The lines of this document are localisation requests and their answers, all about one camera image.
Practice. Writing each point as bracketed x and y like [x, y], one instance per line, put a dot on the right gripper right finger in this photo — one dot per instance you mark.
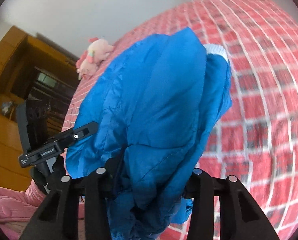
[241, 216]

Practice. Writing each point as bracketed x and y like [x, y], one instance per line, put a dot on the red plaid bed sheet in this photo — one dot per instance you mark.
[257, 138]

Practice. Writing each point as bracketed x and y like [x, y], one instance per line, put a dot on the wooden wardrobe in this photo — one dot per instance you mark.
[34, 74]

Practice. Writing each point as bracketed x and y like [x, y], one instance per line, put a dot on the pink plush unicorn toy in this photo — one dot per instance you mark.
[98, 50]

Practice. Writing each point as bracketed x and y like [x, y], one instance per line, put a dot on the blue puffer jacket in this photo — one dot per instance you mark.
[156, 105]

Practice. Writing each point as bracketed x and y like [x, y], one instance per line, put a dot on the pink knit sleeve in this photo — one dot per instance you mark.
[17, 208]

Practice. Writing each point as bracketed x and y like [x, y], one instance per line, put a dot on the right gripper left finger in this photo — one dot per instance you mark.
[57, 215]

